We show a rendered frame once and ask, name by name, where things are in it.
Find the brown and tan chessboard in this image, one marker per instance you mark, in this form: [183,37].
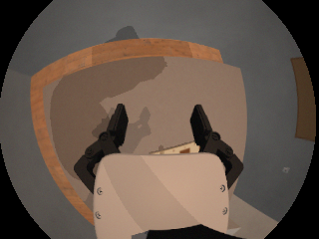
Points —
[186,148]

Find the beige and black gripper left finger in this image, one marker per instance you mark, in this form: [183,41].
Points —
[109,142]

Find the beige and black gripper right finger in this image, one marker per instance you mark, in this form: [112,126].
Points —
[210,141]

